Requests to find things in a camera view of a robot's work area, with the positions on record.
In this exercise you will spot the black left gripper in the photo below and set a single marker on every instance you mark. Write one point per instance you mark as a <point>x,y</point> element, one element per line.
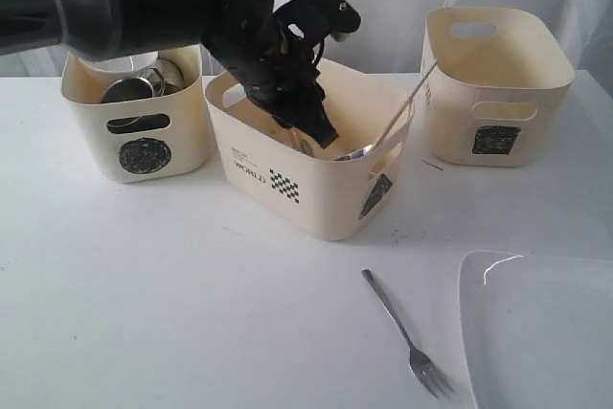
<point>278,74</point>

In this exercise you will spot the stainless steel spoon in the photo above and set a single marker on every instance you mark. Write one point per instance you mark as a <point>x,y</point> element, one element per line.
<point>301,144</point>

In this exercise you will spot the stainless steel table knife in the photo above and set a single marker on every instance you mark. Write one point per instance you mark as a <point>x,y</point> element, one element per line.
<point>355,154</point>

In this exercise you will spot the cream bin with triangle mark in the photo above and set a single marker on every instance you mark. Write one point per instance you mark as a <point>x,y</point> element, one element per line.
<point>330,199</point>

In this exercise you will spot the white plastic bowl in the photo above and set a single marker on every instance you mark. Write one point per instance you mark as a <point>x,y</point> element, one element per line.
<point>123,65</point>

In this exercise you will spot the stainless steel fork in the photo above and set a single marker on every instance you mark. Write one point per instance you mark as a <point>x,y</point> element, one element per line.
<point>422,367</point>

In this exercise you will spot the white square plate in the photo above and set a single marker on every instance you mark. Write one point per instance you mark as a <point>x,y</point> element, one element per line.
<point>537,330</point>

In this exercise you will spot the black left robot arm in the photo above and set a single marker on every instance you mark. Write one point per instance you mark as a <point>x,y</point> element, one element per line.
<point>103,29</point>

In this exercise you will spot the small metal pin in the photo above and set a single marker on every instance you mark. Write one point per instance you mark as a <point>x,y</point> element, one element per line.
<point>432,165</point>

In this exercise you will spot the cream bin with circle mark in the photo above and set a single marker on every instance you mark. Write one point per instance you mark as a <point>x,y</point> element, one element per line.
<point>181,147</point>

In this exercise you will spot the cream bin with square mark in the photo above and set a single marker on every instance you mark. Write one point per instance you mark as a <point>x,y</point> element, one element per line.
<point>495,79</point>

